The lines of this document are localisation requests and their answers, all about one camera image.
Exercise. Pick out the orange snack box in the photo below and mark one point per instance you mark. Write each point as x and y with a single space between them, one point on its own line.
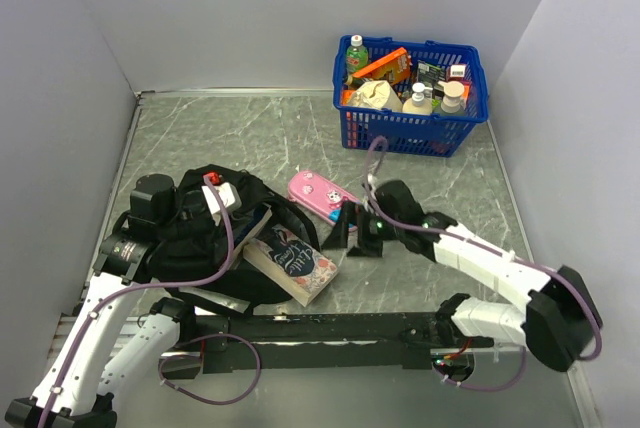
394 68

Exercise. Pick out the small white red box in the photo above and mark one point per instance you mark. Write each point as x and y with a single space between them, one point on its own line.
456 72

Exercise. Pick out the pink cartoon pencil case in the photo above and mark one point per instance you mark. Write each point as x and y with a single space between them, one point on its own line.
319 195

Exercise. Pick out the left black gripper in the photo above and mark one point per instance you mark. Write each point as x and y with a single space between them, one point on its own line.
213 226

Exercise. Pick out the beige cap pump bottle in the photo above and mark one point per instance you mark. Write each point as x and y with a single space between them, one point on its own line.
453 102

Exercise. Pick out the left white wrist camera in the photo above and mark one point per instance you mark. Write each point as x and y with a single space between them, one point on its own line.
219 193

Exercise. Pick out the beige crumpled paper bag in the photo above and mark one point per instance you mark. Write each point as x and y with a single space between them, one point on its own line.
377 95

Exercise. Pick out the dark green packet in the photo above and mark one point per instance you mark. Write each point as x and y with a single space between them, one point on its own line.
431 76

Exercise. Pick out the floral cover book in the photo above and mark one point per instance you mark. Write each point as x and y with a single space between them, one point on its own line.
290 262

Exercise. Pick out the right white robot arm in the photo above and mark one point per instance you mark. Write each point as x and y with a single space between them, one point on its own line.
548 312

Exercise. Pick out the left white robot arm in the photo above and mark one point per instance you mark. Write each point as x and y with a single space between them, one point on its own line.
81 387

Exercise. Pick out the blue sunset cover book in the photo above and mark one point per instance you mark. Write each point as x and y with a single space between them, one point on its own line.
261 215

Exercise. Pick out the green drink bottle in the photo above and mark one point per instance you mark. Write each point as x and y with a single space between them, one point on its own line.
357 56

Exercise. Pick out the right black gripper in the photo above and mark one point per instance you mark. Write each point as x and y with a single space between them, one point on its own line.
339 238

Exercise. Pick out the blue plastic shopping basket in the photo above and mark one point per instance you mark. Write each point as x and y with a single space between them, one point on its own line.
434 135

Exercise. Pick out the white pump lotion bottle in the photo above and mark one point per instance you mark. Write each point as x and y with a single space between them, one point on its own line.
420 100

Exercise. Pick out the black student backpack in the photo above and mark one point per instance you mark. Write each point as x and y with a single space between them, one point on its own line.
185 257

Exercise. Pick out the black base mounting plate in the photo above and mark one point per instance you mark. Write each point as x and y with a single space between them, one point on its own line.
407 340

